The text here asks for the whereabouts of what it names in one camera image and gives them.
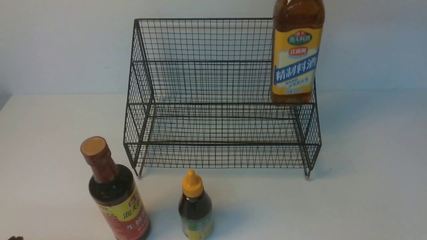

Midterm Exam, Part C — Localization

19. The small yellow-capped sauce bottle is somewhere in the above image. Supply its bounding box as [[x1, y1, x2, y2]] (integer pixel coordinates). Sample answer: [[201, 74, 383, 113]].
[[178, 169, 214, 240]]

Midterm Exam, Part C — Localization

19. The dark soy sauce bottle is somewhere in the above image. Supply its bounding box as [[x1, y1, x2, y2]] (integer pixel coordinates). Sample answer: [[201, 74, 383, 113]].
[[80, 136, 151, 240]]

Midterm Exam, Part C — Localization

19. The amber cooking wine bottle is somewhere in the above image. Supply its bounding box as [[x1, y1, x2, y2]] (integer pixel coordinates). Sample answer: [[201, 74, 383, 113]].
[[270, 0, 325, 103]]

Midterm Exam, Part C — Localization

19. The black wire mesh shelf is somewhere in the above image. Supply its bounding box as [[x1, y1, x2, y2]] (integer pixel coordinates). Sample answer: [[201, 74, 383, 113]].
[[123, 18, 322, 180]]

